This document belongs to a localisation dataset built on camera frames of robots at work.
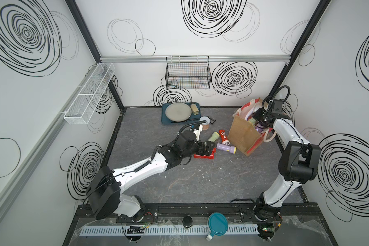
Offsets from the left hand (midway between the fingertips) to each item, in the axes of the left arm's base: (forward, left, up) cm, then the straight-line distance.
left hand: (208, 143), depth 76 cm
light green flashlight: (+18, -27, -2) cm, 33 cm away
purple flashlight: (+9, -27, +2) cm, 29 cm away
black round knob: (-32, +10, -11) cm, 35 cm away
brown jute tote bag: (+13, -23, -10) cm, 28 cm away
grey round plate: (+40, +18, -20) cm, 48 cm away
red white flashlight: (+13, -14, -17) cm, 25 cm away
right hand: (+23, -31, -3) cm, 39 cm away
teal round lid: (-33, -4, -13) cm, 35 cm away
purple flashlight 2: (+8, -14, -18) cm, 25 cm away
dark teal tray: (+35, +7, -22) cm, 42 cm away
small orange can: (+25, -2, -17) cm, 31 cm away
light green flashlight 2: (+16, -8, -17) cm, 25 cm away
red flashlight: (+2, -4, -18) cm, 19 cm away
